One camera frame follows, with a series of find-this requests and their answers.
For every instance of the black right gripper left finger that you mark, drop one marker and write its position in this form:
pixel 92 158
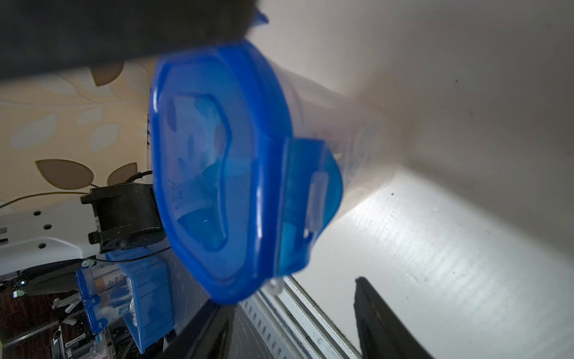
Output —
pixel 207 335

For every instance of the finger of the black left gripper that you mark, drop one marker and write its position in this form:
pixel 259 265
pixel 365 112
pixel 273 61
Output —
pixel 44 36

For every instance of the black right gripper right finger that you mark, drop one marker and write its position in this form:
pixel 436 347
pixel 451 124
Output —
pixel 380 331

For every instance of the blue lid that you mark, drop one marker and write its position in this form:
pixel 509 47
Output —
pixel 241 196

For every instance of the blue storage bin outside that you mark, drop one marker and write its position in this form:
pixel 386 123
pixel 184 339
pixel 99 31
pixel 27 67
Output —
pixel 132 287

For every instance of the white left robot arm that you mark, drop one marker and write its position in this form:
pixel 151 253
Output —
pixel 75 83

